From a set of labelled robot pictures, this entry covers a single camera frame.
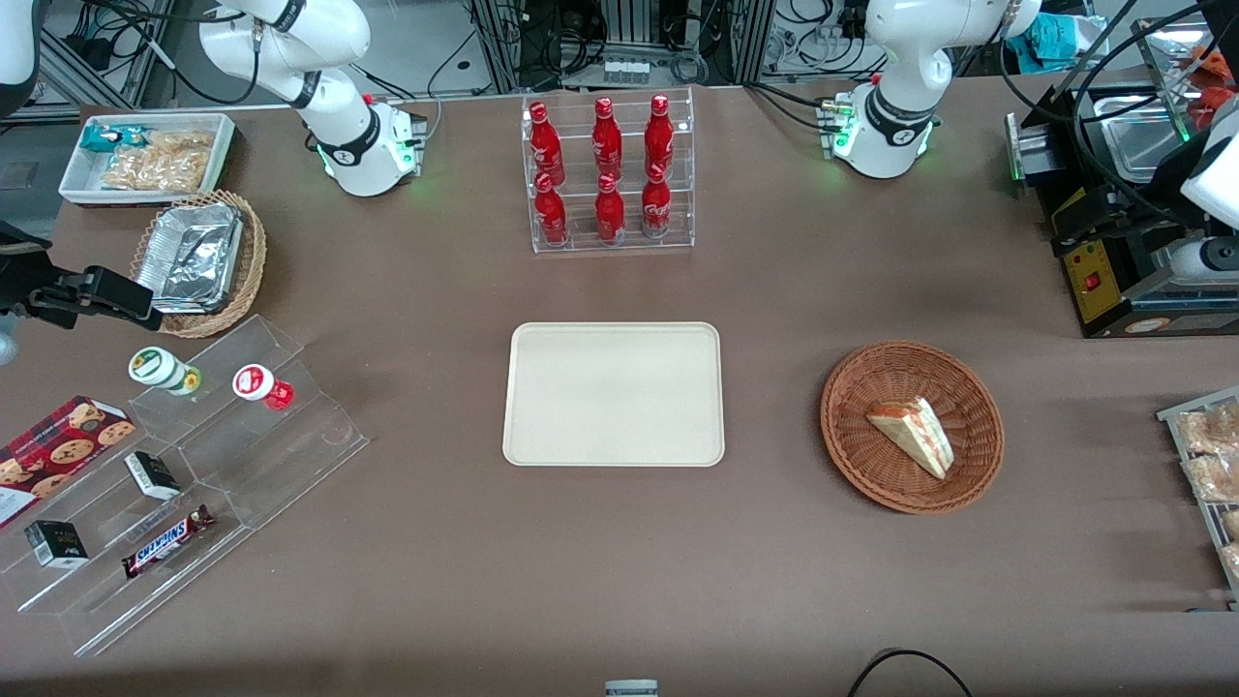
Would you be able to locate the stacked aluminium foil trays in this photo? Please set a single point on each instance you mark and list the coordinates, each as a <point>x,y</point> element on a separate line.
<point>189,257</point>

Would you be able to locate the black sealing machine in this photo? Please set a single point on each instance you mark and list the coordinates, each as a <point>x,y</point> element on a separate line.
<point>1103,286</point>

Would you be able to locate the red cookie box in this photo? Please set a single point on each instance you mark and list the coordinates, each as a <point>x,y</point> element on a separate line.
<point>58,450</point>

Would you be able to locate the beige plastic tray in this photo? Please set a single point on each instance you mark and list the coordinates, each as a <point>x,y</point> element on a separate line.
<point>614,395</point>

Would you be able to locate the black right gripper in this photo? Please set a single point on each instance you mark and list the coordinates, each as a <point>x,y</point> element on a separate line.
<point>21,284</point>

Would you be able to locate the clear acrylic stepped shelf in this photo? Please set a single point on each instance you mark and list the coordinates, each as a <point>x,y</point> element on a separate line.
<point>290,455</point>

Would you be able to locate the red label white cup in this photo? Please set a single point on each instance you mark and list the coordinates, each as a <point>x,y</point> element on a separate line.
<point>256,382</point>

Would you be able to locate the aluminium frame rack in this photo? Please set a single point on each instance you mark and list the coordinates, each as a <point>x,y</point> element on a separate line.
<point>619,29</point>

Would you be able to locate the teal snack packet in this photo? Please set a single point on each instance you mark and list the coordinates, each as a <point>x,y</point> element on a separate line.
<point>108,137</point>

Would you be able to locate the metal tray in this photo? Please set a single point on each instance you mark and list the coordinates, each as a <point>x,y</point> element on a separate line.
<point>1142,145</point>

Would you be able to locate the small black box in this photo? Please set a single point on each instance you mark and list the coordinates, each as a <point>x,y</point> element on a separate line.
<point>152,474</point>
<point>56,544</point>

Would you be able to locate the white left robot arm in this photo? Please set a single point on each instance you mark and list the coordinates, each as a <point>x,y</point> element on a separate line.
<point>895,116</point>

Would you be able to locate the small grey object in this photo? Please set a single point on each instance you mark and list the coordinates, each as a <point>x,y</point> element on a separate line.
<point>631,689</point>

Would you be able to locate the clear bag of crackers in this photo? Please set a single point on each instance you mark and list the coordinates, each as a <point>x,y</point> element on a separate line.
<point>160,163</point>

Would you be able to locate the light wicker basket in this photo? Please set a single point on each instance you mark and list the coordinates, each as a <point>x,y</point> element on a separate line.
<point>247,271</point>

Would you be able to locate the brown wicker basket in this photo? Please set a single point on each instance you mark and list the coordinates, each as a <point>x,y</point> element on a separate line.
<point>871,465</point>

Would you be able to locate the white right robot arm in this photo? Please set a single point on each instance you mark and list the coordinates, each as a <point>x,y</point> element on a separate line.
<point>339,126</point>

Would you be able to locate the white rectangular snack bin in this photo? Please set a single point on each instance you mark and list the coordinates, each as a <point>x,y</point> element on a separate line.
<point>77,184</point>

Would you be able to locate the snickers chocolate bar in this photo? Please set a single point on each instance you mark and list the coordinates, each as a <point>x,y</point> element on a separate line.
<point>166,541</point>

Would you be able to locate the clear acrylic bottle rack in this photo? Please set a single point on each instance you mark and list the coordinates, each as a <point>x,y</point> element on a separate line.
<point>581,242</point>

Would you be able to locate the green label white cup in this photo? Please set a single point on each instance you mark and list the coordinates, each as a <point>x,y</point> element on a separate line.
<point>160,368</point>

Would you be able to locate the bagged bread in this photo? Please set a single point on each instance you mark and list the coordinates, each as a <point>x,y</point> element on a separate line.
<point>1215,428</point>
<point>1218,476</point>

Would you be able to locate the red cola bottle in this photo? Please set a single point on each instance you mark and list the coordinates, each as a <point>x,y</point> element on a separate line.
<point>547,140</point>
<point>607,136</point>
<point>551,213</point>
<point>656,205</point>
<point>610,213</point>
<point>659,134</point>

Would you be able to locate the triangle sandwich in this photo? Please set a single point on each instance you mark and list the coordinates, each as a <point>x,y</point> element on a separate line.
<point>915,436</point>

